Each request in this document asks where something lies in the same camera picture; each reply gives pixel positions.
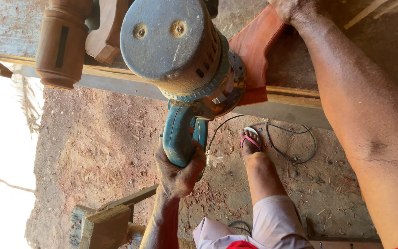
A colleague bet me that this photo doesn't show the person's left hand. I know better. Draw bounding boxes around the person's left hand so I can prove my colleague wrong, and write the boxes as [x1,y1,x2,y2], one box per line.
[155,136,207,200]

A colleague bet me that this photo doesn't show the person's right hand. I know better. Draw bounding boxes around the person's right hand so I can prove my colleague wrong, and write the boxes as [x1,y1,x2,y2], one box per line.
[267,0,321,26]

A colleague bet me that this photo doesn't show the teal dusty electric router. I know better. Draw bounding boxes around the teal dusty electric router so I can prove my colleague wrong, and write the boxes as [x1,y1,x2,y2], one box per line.
[120,0,247,182]

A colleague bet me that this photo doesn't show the reddish-brown shaped wooden board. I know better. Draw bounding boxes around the reddish-brown shaped wooden board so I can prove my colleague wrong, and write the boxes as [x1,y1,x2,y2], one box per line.
[229,4,288,107]

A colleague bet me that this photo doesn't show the pink and white flip-flop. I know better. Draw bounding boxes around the pink and white flip-flop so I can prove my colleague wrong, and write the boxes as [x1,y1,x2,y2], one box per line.
[240,127,262,152]

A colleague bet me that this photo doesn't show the person's bare leg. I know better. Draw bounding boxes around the person's bare leg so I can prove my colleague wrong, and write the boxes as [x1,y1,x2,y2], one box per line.
[239,129,289,208]

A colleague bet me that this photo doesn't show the red shirt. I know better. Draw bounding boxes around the red shirt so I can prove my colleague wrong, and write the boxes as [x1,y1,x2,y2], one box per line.
[226,240,398,249]

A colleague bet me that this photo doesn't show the light pink shorts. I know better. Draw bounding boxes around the light pink shorts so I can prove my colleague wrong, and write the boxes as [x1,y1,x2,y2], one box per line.
[192,194,316,249]

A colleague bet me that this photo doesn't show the wooden workbench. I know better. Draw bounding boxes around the wooden workbench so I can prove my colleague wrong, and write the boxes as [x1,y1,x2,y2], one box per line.
[0,0,398,131]

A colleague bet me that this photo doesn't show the carved light brown wooden piece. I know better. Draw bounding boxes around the carved light brown wooden piece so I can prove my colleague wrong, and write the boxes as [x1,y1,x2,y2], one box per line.
[85,0,131,65]

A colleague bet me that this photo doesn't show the turned brown wooden leg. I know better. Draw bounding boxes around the turned brown wooden leg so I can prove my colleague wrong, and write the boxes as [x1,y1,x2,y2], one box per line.
[35,0,93,91]

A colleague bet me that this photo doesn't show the thin wooden sticks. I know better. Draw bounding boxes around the thin wooden sticks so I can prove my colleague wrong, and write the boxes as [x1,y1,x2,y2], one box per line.
[343,0,398,30]

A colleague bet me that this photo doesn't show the black cable loop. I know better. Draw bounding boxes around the black cable loop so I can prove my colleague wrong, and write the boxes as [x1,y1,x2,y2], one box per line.
[227,220,253,237]

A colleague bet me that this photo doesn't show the black power cable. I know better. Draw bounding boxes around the black power cable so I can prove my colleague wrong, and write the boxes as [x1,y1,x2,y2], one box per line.
[206,114,317,165]

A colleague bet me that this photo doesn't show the rough wooden stool frame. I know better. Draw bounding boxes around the rough wooden stool frame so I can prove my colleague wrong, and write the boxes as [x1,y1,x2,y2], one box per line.
[68,184,160,249]

